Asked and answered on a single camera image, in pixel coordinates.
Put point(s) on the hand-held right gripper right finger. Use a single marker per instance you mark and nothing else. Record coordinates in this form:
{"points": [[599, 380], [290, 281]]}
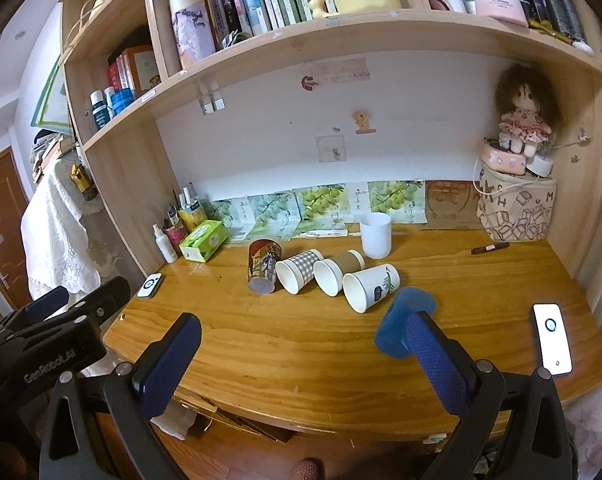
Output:
{"points": [[438, 365]]}

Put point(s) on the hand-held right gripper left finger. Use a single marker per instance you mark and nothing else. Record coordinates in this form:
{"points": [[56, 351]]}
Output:
{"points": [[163, 365]]}

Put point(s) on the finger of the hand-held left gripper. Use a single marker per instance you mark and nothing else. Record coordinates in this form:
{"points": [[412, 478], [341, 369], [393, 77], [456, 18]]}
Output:
{"points": [[106, 297], [43, 305]]}

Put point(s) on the blue plastic cup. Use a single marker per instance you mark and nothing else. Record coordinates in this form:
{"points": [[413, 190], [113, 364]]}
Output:
{"points": [[400, 321]]}

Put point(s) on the pink pen cup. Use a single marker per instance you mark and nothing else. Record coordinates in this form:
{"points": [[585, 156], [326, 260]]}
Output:
{"points": [[173, 235]]}

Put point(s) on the white paper cup green print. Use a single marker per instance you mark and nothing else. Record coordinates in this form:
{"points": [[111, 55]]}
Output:
{"points": [[373, 287]]}

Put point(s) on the brown paper cup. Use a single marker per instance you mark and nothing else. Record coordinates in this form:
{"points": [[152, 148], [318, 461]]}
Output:
{"points": [[343, 266]]}

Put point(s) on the red patterned paper cup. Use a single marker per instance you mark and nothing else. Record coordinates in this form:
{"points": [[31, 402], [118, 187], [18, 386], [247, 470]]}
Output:
{"points": [[263, 265]]}

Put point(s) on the plain white cup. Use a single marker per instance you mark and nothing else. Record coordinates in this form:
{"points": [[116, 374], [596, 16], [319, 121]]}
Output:
{"points": [[376, 237]]}

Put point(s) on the checkered paper cup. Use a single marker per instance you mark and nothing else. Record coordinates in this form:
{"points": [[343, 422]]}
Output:
{"points": [[301, 267]]}

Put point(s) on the small white remote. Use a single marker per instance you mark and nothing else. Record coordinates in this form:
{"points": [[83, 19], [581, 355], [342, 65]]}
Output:
{"points": [[149, 285]]}

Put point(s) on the white crumpled paper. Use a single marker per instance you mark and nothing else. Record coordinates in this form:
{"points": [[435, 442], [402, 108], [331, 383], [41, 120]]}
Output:
{"points": [[173, 422]]}

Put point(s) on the white lace cloth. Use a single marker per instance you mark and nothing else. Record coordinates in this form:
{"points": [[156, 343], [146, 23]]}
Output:
{"points": [[56, 240]]}

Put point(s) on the white spray bottle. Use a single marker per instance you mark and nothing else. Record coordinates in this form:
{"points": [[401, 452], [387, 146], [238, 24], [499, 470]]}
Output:
{"points": [[165, 247]]}

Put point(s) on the green tissue box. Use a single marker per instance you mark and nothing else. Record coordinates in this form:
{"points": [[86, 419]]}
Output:
{"points": [[203, 240]]}

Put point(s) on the white smartphone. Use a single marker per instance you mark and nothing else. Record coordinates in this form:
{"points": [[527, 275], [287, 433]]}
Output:
{"points": [[553, 345]]}

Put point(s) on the yellow toy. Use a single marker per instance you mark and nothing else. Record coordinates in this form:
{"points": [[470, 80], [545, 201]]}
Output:
{"points": [[81, 180]]}

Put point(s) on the black and pink marker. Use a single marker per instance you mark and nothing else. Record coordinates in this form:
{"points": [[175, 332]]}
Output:
{"points": [[490, 248]]}

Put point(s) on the grape print paper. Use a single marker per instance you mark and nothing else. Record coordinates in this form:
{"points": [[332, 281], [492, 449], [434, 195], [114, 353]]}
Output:
{"points": [[321, 202], [273, 210], [396, 197], [228, 215]]}

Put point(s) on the brown cardboard sheet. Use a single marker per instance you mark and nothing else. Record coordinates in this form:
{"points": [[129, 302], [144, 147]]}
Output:
{"points": [[451, 205]]}

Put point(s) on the printed fabric bag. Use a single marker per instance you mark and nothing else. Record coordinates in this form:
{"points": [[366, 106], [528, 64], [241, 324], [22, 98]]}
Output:
{"points": [[518, 207]]}

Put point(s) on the dark blue bottle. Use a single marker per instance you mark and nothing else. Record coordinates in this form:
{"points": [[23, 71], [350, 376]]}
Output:
{"points": [[100, 112]]}

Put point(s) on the light blue bottle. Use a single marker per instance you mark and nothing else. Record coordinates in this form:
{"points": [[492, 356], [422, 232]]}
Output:
{"points": [[112, 102]]}

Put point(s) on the green framed picture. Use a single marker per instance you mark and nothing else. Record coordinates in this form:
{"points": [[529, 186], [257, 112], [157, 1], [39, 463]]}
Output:
{"points": [[51, 100]]}

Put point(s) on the pink box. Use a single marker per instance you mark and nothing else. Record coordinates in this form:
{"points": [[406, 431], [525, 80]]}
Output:
{"points": [[503, 159]]}

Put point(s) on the white round device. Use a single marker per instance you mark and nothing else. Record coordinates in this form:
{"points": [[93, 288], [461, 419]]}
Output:
{"points": [[541, 166]]}

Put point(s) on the orange and red books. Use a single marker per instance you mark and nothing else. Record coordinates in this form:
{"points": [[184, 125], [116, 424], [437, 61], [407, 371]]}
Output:
{"points": [[136, 70]]}

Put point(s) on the brown-haired doll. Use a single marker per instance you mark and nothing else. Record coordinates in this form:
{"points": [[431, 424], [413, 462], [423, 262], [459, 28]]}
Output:
{"points": [[526, 105]]}

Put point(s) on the white and purple canister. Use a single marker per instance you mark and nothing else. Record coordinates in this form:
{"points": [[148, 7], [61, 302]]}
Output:
{"points": [[191, 30]]}

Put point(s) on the red mushroom sticker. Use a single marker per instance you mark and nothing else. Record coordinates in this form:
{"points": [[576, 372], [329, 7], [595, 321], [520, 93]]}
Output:
{"points": [[308, 83]]}

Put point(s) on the wooden shelf unit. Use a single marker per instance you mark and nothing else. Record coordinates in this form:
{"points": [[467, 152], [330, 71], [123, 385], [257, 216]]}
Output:
{"points": [[331, 40]]}

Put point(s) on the row of dark books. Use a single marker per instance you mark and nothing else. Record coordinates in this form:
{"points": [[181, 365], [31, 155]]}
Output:
{"points": [[551, 0]]}

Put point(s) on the clear plastic bracket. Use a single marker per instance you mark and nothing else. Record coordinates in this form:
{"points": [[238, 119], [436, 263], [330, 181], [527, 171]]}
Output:
{"points": [[212, 100]]}

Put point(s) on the clear adhesive wall hook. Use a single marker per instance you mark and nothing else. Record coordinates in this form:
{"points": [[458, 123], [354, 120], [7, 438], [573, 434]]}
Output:
{"points": [[331, 149]]}

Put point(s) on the yellow figure wall clip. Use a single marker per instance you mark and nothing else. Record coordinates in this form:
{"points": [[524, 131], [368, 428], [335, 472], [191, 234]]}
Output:
{"points": [[363, 122]]}

